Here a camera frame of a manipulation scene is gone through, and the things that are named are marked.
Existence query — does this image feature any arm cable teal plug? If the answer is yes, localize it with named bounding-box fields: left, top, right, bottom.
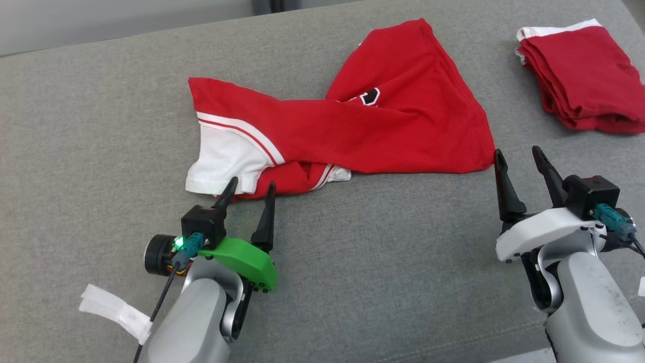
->
left=593, top=203, right=645, bottom=259
left=133, top=232, right=206, bottom=363

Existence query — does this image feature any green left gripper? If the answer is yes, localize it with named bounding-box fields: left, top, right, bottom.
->
left=199, top=176, right=279, bottom=293

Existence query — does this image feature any red jersey with numbers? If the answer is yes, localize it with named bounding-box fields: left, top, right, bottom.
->
left=185, top=19, right=497, bottom=201

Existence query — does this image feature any right arm cable teal plug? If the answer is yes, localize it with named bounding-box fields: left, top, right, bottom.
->
left=593, top=203, right=645, bottom=259

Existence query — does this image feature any white tape cable label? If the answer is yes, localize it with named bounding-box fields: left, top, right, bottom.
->
left=79, top=283, right=153, bottom=345

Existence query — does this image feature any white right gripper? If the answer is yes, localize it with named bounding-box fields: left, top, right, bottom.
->
left=494, top=146, right=606, bottom=263

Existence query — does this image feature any red shorts white waistband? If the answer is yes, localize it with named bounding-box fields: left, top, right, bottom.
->
left=514, top=19, right=645, bottom=135

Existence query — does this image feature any left arm cable teal plug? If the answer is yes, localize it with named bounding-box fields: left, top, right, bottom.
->
left=133, top=232, right=206, bottom=363

